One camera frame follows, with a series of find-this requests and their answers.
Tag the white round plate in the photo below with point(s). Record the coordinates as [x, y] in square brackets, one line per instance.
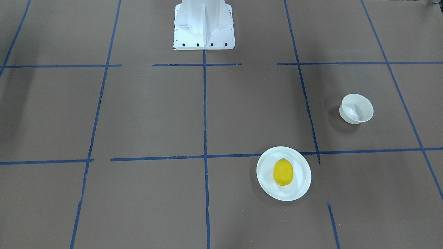
[302, 174]

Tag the white bowl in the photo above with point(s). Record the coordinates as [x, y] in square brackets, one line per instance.
[356, 109]

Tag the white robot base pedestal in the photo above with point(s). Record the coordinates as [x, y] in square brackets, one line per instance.
[203, 24]

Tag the yellow lemon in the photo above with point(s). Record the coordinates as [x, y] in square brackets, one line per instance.
[283, 172]

